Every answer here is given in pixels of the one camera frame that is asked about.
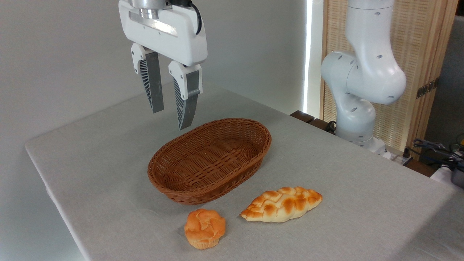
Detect grey tablecloth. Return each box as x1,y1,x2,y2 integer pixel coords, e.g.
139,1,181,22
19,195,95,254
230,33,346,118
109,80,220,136
25,82,464,261

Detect long braided bread loaf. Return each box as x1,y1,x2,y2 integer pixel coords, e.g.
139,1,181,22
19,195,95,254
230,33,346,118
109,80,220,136
240,187,323,223

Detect woven wooden folding screen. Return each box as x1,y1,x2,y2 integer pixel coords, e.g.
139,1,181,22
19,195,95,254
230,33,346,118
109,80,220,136
320,0,459,154

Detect silver wrist mounting flange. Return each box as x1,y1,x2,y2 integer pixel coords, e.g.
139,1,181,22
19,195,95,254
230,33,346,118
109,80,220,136
129,0,173,20

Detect round bread bun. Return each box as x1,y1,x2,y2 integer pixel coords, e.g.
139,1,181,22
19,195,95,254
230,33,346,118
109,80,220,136
184,208,226,250

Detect black cable bundle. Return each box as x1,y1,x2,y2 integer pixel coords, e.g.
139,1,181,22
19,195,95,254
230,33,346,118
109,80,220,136
403,134,464,171

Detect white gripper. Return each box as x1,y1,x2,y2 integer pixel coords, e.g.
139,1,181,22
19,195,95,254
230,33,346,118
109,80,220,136
118,0,208,131

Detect metal screen hinge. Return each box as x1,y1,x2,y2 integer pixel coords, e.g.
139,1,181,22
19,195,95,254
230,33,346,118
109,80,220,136
416,78,440,99

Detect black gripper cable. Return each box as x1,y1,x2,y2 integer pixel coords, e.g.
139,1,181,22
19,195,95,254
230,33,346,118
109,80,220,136
170,0,202,36

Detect dark brown wooden board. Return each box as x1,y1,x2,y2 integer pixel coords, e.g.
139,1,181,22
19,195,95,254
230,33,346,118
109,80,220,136
290,110,337,135

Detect brown oval wicker basket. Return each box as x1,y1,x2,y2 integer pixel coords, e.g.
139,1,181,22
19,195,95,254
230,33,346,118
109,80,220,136
147,118,272,206

